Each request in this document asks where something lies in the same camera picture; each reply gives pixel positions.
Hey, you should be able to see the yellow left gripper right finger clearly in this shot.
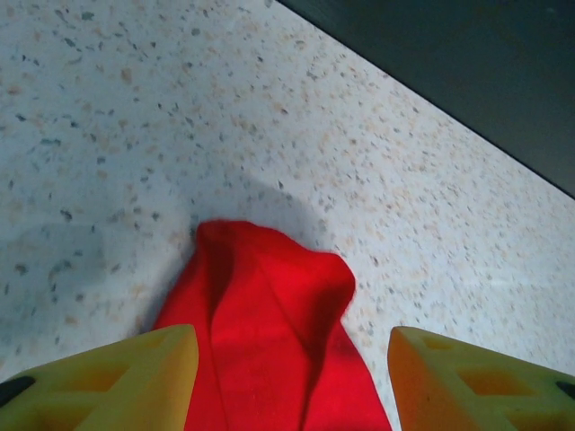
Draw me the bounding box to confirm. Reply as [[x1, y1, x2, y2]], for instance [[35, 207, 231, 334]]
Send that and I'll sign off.
[[387, 326, 575, 431]]

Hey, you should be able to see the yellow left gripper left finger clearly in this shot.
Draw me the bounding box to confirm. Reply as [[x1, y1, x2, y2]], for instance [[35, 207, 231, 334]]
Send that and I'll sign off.
[[0, 323, 200, 431]]

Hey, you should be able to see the red t-shirt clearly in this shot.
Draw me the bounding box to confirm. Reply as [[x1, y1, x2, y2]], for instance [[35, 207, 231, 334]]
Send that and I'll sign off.
[[150, 218, 394, 431]]

